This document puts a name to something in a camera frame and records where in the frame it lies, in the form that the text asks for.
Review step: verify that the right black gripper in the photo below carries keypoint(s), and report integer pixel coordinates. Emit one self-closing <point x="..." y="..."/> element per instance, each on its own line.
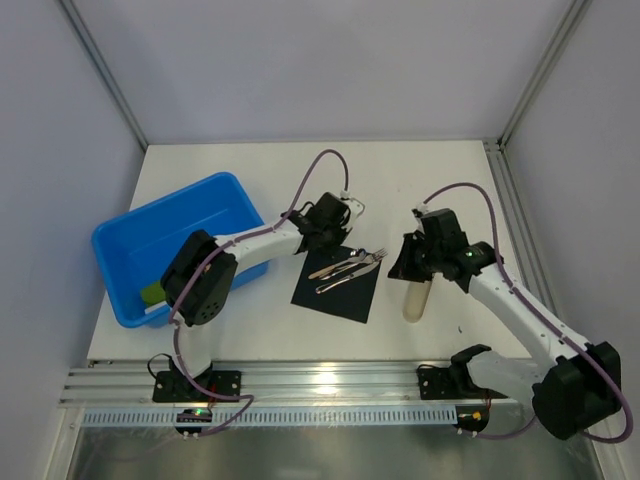
<point x="413" y="257"/>

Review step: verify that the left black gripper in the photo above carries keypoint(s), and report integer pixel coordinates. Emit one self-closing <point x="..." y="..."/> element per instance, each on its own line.
<point x="333" y="238"/>

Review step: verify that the silver fork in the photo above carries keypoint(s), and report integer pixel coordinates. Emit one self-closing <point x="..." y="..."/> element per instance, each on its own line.
<point x="348" y="270"/>

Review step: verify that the silver knife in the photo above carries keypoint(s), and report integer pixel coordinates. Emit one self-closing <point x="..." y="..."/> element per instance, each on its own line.
<point x="361" y="272"/>

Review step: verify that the black paper napkin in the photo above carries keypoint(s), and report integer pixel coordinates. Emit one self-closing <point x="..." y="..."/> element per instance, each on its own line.
<point x="351" y="300"/>

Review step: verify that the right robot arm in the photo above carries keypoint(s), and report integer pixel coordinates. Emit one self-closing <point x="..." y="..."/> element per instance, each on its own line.
<point x="570" y="384"/>

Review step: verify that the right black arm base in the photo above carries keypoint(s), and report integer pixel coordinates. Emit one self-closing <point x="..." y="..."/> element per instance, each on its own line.
<point x="434" y="383"/>

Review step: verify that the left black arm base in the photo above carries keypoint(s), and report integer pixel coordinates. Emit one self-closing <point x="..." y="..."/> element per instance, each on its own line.
<point x="172" y="387"/>

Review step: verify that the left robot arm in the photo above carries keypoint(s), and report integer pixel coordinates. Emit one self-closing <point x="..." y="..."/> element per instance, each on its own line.
<point x="198" y="280"/>

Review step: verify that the green packet in bin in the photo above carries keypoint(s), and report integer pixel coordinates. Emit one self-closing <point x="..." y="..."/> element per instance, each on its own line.
<point x="153" y="296"/>

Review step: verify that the blue plastic bin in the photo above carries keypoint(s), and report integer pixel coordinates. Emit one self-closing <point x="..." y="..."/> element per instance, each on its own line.
<point x="133" y="250"/>

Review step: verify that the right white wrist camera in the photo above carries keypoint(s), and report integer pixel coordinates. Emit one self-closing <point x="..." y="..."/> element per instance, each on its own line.
<point x="420" y="212"/>

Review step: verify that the aluminium rail frame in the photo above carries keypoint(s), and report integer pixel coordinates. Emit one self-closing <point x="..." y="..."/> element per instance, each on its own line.
<point x="272" y="383"/>

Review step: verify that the slotted cable duct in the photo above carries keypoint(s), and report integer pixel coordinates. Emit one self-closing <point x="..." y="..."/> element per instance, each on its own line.
<point x="293" y="416"/>

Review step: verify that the right frame post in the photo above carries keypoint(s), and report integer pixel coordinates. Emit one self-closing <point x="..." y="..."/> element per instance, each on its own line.
<point x="559" y="41"/>

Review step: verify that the frame post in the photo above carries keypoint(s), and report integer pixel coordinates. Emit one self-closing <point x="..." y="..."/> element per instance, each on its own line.
<point x="93" y="52"/>
<point x="559" y="41"/>

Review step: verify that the left frame post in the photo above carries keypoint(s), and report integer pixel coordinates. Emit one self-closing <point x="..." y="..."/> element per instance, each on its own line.
<point x="93" y="52"/>

